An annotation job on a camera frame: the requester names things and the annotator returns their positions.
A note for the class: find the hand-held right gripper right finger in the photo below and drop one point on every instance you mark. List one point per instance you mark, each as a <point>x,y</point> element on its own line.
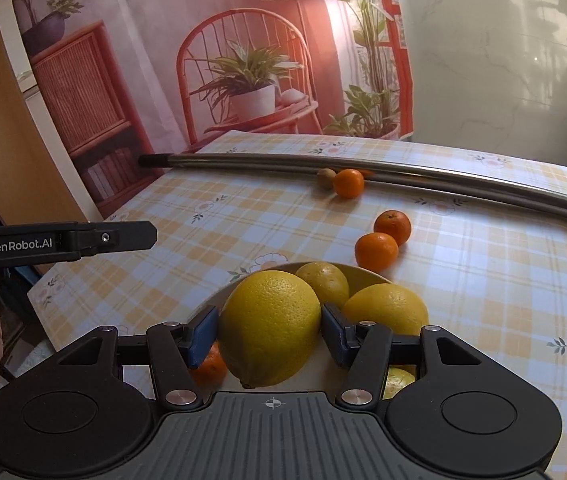
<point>334,335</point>

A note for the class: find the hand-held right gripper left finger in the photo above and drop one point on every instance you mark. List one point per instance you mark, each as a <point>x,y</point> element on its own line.
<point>201,337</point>

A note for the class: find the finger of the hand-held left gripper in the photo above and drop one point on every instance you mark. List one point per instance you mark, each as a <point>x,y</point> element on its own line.
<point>118,237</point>

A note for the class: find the orange tangerine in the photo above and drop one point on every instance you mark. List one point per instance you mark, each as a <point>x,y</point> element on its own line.
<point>376,251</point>
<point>212,366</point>
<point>349,183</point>
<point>392,227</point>

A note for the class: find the white bowl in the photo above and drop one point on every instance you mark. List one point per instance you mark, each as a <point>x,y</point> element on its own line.
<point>324,376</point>

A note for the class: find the small yellow lemon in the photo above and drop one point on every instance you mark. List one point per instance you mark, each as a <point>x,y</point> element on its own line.
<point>324,282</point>

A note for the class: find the large yellow lemon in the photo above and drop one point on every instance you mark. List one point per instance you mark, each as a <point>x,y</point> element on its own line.
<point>268,327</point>

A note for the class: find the brown kiwi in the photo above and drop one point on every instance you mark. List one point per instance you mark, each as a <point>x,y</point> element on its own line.
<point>326,178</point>

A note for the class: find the yellow checked floral tablecloth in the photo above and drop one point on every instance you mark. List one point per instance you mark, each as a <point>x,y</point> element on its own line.
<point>463,270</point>

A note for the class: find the long metal pole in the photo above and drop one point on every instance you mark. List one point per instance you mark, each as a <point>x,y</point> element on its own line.
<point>363,166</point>

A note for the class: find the printed room scene backdrop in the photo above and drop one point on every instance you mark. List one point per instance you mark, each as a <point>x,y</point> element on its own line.
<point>188,20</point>

